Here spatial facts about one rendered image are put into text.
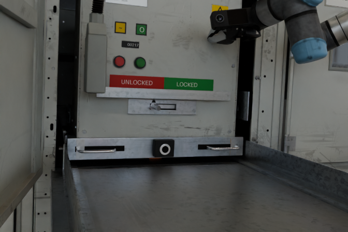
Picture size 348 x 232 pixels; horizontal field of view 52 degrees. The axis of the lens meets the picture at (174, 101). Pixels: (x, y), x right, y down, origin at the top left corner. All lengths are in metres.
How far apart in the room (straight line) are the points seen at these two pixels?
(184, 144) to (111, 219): 0.48
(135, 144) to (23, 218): 0.34
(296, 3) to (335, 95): 0.50
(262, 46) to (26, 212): 0.82
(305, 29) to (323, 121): 0.47
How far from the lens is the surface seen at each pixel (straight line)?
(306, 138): 1.24
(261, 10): 0.94
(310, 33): 0.87
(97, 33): 0.91
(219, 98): 1.08
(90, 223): 0.64
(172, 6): 1.08
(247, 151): 1.16
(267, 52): 1.16
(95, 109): 1.02
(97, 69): 0.90
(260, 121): 1.15
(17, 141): 0.84
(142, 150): 1.05
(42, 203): 1.02
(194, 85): 1.09
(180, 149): 1.08
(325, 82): 1.27
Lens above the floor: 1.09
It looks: 3 degrees down
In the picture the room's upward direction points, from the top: 3 degrees clockwise
